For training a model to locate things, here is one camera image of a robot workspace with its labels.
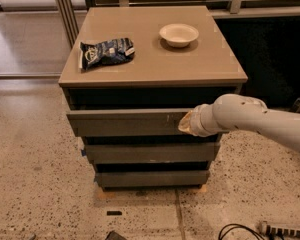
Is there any grey top drawer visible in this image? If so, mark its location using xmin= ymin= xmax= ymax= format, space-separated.
xmin=67 ymin=108 xmax=189 ymax=137

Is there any grey drawer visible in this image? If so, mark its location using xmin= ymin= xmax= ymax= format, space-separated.
xmin=67 ymin=108 xmax=189 ymax=137
xmin=85 ymin=142 xmax=220 ymax=164
xmin=95 ymin=170 xmax=209 ymax=188

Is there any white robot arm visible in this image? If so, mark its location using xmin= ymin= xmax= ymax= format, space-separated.
xmin=178 ymin=94 xmax=300 ymax=153

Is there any grey middle drawer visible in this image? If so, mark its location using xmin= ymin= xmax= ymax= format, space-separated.
xmin=85 ymin=142 xmax=220 ymax=164

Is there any grey drawer cabinet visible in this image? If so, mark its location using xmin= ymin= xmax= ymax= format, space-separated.
xmin=59 ymin=6 xmax=247 ymax=176

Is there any grey bottom drawer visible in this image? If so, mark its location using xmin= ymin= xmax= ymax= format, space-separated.
xmin=95 ymin=170 xmax=209 ymax=188

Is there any white bowl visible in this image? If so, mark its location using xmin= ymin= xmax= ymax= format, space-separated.
xmin=159 ymin=24 xmax=199 ymax=48

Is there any blue chip bag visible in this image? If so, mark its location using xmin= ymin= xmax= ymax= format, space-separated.
xmin=79 ymin=38 xmax=135 ymax=71

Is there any small black device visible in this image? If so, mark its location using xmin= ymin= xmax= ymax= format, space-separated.
xmin=290 ymin=97 xmax=300 ymax=113

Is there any dark object on floor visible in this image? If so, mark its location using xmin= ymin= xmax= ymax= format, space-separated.
xmin=105 ymin=231 xmax=127 ymax=240

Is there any white power strip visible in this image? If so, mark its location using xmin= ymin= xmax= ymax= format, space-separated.
xmin=259 ymin=221 xmax=300 ymax=239

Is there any black cable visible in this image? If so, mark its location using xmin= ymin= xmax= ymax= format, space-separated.
xmin=217 ymin=223 xmax=265 ymax=240

